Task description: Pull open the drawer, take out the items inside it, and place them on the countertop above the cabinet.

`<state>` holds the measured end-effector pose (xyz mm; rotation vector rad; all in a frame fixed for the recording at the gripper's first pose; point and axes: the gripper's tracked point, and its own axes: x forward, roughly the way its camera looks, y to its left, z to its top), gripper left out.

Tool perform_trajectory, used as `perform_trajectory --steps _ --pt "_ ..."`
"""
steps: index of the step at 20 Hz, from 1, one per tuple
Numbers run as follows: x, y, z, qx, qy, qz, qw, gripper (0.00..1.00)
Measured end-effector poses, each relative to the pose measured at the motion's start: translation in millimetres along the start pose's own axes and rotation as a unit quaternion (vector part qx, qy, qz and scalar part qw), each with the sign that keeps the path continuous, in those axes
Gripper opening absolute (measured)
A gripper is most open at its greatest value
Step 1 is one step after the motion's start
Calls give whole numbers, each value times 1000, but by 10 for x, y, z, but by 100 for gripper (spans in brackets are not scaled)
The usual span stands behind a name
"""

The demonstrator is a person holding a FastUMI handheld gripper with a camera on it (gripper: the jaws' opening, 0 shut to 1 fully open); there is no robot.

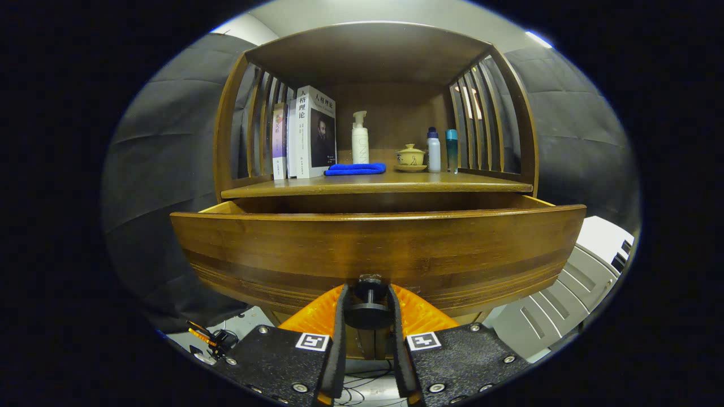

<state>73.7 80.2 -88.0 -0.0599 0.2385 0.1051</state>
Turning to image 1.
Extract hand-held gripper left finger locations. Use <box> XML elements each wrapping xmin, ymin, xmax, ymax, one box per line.
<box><xmin>212</xmin><ymin>284</ymin><xmax>350</xmax><ymax>407</ymax></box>

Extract white book with portrait cover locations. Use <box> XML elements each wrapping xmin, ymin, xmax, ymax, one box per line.
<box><xmin>295</xmin><ymin>85</ymin><xmax>337</xmax><ymax>179</ymax></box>

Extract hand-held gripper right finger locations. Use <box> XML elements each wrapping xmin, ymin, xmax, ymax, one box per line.
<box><xmin>387</xmin><ymin>284</ymin><xmax>532</xmax><ymax>407</ymax></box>

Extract brown wooden cabinet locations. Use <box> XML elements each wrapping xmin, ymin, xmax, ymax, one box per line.
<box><xmin>212</xmin><ymin>21</ymin><xmax>539</xmax><ymax>362</ymax></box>

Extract yellow lidded teacup with saucer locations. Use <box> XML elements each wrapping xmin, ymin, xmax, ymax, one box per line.
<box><xmin>394</xmin><ymin>144</ymin><xmax>428</xmax><ymax>172</ymax></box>

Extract white pump bottle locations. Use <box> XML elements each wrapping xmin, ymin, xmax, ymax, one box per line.
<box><xmin>351</xmin><ymin>110</ymin><xmax>370</xmax><ymax>165</ymax></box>

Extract thin white book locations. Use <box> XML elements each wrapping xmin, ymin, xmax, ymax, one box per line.
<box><xmin>287</xmin><ymin>101</ymin><xmax>299</xmax><ymax>179</ymax></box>

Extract brown wooden drawer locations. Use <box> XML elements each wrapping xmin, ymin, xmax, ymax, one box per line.
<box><xmin>170</xmin><ymin>195</ymin><xmax>587</xmax><ymax>318</ymax></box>

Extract black round drawer knob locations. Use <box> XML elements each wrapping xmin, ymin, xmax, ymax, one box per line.
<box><xmin>344</xmin><ymin>274</ymin><xmax>395</xmax><ymax>330</ymax></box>

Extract white drawer unit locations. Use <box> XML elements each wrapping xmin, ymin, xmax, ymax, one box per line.
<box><xmin>489</xmin><ymin>216</ymin><xmax>635</xmax><ymax>363</ymax></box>

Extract folded blue cloth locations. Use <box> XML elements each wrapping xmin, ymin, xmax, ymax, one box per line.
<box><xmin>325</xmin><ymin>162</ymin><xmax>387</xmax><ymax>176</ymax></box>

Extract wooden countertop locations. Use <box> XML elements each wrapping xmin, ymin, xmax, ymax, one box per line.
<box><xmin>221</xmin><ymin>170</ymin><xmax>534</xmax><ymax>200</ymax></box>

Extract teal bottle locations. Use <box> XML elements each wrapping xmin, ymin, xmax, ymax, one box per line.
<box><xmin>445</xmin><ymin>129</ymin><xmax>459</xmax><ymax>174</ymax></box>

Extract purple book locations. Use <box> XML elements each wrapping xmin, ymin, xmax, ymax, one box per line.
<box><xmin>272</xmin><ymin>102</ymin><xmax>289</xmax><ymax>180</ymax></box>

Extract orange and black device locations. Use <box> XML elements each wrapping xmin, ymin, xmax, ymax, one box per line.
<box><xmin>187</xmin><ymin>321</ymin><xmax>239</xmax><ymax>362</ymax></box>

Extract white bottle with blue cap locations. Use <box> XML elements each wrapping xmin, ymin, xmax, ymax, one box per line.
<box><xmin>426</xmin><ymin>127</ymin><xmax>442</xmax><ymax>173</ymax></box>

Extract black floor cables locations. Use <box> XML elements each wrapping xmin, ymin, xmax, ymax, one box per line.
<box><xmin>334</xmin><ymin>362</ymin><xmax>408</xmax><ymax>407</ymax></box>

